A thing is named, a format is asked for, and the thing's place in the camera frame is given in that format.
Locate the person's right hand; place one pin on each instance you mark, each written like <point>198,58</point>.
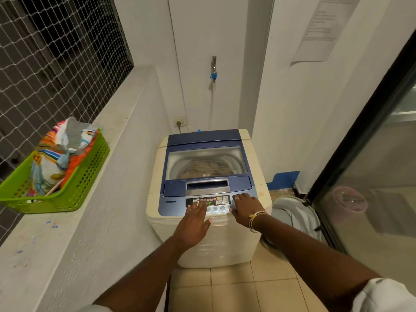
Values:
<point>248,207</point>

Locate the person's left hand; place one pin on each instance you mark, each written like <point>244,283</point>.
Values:
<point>193,225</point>

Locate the blue cream washing machine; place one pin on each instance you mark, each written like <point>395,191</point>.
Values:
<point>208,136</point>

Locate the colourful striped clothes pile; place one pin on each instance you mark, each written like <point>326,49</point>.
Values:
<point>55,155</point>

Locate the person's right forearm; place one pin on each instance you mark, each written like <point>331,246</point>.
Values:
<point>315,253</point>

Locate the person's left forearm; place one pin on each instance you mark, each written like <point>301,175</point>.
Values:
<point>143,276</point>

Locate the white round laundry hamper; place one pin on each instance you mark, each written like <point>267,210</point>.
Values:
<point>299,214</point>

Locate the green plastic basket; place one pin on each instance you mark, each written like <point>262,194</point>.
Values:
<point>84,185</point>

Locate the person's white shirt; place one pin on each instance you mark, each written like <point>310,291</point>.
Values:
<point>383,297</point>

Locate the silver bangle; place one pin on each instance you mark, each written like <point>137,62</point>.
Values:
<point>252,224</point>

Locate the pink plastic basin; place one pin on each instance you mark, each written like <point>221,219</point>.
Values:
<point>351,199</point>

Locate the black framed glass door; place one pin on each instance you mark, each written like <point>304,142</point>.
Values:
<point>357,126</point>

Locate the grey floor mat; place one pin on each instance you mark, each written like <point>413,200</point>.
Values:
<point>396,211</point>

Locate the steel kitchen sink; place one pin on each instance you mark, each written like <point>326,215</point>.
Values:
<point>404,110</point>

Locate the white paper sheet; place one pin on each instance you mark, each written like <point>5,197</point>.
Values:
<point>325,25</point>

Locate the white window safety net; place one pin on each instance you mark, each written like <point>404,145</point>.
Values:
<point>58,61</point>

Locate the white wall socket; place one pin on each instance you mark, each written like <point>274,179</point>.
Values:
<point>182,121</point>

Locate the metal wall tap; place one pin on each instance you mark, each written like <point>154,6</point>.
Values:
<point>213,63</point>

